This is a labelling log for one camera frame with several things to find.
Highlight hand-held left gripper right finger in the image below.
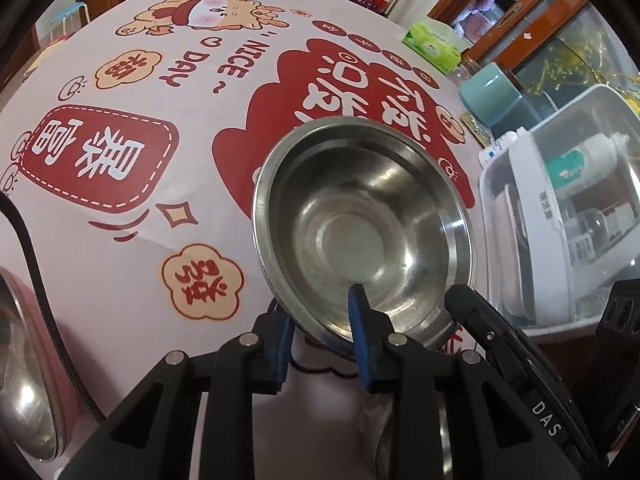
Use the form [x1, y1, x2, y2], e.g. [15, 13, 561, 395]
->
[347, 284, 576, 480]

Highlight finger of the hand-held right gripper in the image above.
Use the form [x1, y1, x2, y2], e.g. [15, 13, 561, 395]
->
[444, 284, 532, 391]

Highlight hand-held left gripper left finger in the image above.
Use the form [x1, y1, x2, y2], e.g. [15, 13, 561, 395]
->
[57, 310, 296, 480]

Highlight wide-rimmed steel bowl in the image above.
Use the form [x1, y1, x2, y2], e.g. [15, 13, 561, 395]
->
[251, 116, 477, 361]

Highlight pink steel bowl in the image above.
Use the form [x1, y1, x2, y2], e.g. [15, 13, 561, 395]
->
[0, 265, 78, 463]

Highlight printed pink tablecloth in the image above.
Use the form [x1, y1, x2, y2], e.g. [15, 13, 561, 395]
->
[0, 0, 601, 480]

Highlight white sterilizer cabinet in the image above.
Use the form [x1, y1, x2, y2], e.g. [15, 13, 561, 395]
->
[477, 84, 640, 343]

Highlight teal cup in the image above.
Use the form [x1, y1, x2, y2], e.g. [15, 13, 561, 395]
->
[459, 62, 526, 128]

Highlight green tissue box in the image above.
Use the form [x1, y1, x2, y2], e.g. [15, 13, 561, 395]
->
[402, 19, 471, 73]

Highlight small blue stool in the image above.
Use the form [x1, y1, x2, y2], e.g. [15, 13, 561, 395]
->
[50, 2, 91, 41]

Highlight black cable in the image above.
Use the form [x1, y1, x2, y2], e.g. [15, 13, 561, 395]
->
[0, 192, 108, 423]

